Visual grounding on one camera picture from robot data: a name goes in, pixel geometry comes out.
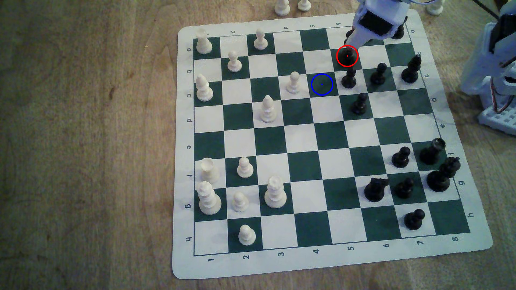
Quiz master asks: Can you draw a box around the white chess rook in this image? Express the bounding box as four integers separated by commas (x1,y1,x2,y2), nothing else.
200,157,221,184
195,28,213,55

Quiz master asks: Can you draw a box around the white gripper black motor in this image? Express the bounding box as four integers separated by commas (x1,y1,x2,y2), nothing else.
345,0,413,50

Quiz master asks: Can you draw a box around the green white chess board mat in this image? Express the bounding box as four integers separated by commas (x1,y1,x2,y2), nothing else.
172,9,493,280

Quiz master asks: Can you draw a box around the black chess bishop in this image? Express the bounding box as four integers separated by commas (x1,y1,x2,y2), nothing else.
401,54,422,84

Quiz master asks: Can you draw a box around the white chess bishop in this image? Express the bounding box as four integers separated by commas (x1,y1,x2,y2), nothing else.
195,74,214,102
260,95,278,123

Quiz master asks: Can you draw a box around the white gridded robot base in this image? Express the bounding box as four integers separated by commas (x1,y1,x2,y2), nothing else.
478,97,516,136

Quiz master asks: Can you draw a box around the black chess knight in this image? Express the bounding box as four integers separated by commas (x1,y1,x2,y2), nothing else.
364,177,390,203

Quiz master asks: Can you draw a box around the red robot cable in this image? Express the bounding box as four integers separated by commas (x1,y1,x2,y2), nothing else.
489,77,516,114

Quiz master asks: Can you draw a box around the black chess rook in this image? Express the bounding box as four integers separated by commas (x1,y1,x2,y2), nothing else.
390,22,407,40

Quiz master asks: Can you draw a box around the black chess pawn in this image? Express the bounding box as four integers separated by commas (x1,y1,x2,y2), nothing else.
404,209,425,231
341,66,358,89
395,177,415,200
350,93,368,115
391,146,411,168
338,30,359,67
370,62,388,85

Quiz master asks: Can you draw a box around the white chess pawn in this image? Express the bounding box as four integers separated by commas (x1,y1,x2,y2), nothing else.
237,157,254,179
286,71,302,94
253,28,268,50
232,191,250,213
238,224,256,246
227,50,243,73

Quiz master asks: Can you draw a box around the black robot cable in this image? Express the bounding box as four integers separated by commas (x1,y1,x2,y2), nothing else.
472,0,502,20

